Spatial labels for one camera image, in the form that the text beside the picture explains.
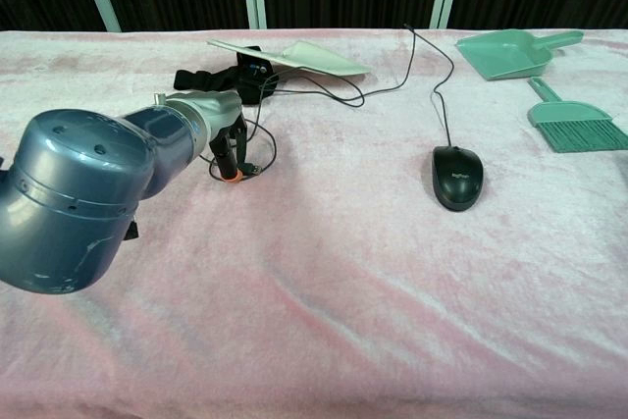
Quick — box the pale green flat scoop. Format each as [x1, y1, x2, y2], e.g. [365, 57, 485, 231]
[205, 38, 373, 79]

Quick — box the black computer mouse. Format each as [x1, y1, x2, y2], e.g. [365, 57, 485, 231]
[431, 144, 485, 213]

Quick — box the green plastic dustpan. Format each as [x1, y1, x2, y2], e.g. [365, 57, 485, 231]
[454, 29, 586, 83]

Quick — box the pink fluffy table cloth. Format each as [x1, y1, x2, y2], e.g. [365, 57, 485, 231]
[0, 27, 628, 419]

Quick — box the black strap headlamp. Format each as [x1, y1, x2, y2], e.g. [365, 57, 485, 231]
[173, 50, 282, 107]

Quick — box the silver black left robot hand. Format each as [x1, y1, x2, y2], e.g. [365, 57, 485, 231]
[165, 89, 250, 185]

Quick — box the green hand brush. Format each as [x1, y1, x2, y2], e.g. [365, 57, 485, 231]
[526, 76, 628, 154]

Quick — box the black mouse cable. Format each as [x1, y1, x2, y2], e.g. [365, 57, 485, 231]
[207, 23, 455, 183]

